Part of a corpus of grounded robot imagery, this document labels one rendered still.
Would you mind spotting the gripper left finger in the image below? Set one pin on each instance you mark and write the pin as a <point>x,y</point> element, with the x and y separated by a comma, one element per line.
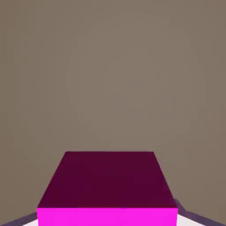
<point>30,221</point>

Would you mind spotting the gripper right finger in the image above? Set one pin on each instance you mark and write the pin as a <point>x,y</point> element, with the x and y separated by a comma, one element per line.
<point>185,219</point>

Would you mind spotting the small magenta cube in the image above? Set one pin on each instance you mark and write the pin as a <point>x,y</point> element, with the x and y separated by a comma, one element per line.
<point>107,185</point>

